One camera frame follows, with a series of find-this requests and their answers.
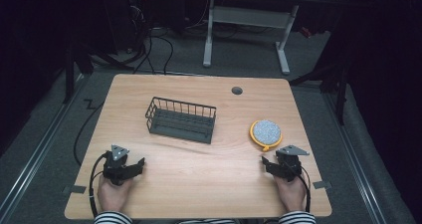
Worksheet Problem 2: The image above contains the black floor cable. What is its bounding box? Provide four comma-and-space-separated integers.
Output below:
73, 99, 106, 167

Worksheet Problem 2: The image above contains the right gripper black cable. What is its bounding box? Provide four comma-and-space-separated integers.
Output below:
292, 165, 313, 214

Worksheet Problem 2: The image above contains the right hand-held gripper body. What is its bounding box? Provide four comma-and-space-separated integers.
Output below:
275, 144, 311, 183

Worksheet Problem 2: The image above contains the person's right hand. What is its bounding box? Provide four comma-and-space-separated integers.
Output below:
273, 175, 308, 214

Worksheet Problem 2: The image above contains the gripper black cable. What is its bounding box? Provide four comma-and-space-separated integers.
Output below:
292, 165, 313, 214
88, 151, 109, 218

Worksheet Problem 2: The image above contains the person's striped torso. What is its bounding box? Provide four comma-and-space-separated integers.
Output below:
177, 218, 237, 224

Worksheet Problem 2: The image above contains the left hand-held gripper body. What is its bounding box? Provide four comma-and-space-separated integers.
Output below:
102, 144, 134, 187

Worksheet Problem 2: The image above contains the dark grey wire basket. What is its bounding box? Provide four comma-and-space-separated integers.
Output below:
144, 96, 218, 145

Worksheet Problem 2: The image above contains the white-legged desk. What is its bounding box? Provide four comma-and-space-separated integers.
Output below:
202, 0, 343, 76

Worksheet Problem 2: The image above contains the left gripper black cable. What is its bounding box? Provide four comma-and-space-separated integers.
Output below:
88, 151, 109, 218

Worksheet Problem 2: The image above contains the metal floor rail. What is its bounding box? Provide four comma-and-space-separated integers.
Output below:
322, 93, 387, 224
0, 74, 88, 218

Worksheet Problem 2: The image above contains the round yellow grey scrubber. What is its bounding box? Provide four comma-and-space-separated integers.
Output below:
249, 118, 284, 152

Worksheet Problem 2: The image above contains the bundle of black cables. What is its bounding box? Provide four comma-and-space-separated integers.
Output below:
130, 4, 175, 76

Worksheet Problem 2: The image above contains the person's left hand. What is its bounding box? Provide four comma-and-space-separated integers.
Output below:
97, 175, 134, 216

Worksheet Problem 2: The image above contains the dark metal stand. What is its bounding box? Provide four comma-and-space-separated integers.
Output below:
288, 34, 352, 126
62, 34, 96, 105

